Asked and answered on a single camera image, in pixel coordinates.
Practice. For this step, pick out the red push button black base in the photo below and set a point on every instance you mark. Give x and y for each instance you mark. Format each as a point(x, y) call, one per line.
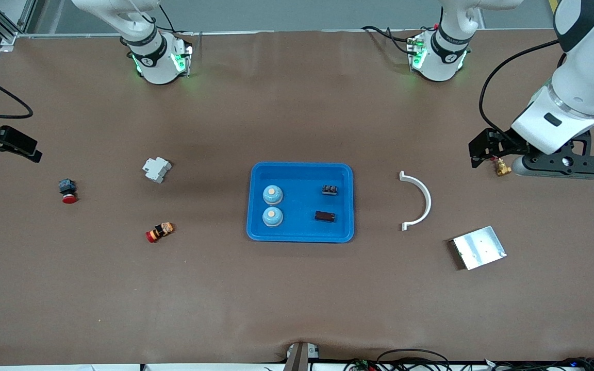
point(69, 198)

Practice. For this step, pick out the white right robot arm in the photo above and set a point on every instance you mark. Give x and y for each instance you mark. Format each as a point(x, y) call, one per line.
point(147, 46)

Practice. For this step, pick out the blue plastic tray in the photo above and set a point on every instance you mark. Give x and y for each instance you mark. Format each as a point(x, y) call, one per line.
point(302, 229)

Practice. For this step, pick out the red yellow emergency stop button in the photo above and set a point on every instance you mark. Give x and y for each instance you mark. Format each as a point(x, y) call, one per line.
point(159, 233)

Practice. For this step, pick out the white circuit breaker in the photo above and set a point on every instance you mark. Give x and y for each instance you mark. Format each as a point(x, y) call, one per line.
point(157, 169)

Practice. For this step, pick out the grey metal table clamp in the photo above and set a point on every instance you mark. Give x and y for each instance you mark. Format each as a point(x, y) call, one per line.
point(297, 358)

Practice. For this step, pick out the small black connector block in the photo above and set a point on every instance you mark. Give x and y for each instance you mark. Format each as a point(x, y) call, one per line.
point(330, 190)

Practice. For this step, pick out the white curved plastic bracket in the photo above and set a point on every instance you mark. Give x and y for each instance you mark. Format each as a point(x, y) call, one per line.
point(428, 200)

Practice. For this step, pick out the aluminium frame post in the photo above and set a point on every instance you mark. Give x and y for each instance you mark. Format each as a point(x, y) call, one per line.
point(3, 28)

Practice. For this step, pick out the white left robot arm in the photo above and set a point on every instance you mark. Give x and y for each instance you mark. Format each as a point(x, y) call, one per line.
point(586, 77)

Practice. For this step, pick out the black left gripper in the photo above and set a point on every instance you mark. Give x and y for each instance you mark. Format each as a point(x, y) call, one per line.
point(503, 141)

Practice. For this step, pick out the silver metal plate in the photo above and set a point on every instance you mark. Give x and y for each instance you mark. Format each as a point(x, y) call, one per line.
point(480, 248)

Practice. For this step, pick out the plain brown capacitor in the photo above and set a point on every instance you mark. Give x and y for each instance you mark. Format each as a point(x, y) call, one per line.
point(325, 216)

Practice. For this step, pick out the blue dome bell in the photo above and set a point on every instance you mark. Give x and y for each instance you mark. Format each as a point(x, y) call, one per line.
point(272, 218)
point(272, 196)

